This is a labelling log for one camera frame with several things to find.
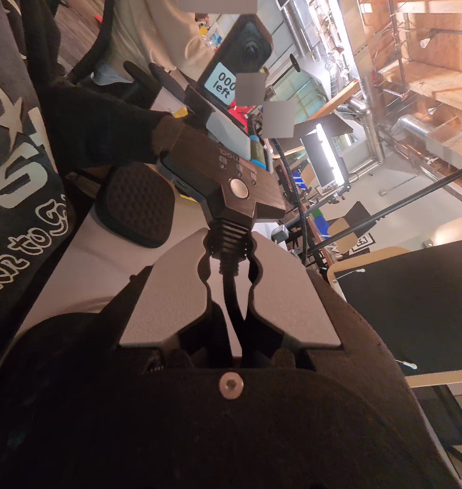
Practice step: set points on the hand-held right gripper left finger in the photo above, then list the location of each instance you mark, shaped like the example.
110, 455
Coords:
169, 298

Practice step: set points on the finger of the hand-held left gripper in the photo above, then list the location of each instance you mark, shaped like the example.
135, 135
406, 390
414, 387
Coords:
231, 137

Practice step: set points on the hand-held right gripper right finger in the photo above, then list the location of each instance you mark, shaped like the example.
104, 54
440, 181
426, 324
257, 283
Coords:
288, 301

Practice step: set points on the red plastic bin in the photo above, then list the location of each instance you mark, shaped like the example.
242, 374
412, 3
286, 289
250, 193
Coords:
240, 113

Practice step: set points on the black hdmi switch box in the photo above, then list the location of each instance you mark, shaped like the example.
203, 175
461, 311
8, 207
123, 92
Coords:
215, 168

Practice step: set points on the person's left forearm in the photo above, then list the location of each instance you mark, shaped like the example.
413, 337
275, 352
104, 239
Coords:
101, 122

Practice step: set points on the person's left hand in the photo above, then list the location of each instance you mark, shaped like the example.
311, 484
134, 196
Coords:
168, 133

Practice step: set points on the grey metal table clamp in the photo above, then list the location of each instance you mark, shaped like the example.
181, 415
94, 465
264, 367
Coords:
281, 233

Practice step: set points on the blue plastic bin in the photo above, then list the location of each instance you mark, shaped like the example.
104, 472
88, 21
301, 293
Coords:
297, 179
320, 222

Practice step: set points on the small black tan-edged panel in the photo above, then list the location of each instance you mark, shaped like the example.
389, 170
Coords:
341, 233

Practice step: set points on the green plastic bin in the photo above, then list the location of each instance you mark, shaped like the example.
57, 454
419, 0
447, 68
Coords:
314, 212

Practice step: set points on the black white marker sign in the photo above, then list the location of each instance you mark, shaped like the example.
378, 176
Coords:
362, 242

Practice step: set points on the led light panel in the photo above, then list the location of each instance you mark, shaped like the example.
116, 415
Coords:
324, 160

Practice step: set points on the black dimpled pad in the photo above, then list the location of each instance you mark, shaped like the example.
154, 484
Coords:
135, 206

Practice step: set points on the black wood-trimmed divider panel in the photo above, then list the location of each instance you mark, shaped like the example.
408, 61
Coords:
414, 305

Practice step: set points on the black stand pole with disc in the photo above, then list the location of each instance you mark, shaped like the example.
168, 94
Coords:
406, 196

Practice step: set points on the silver air duct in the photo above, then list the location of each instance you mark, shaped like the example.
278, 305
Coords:
414, 130

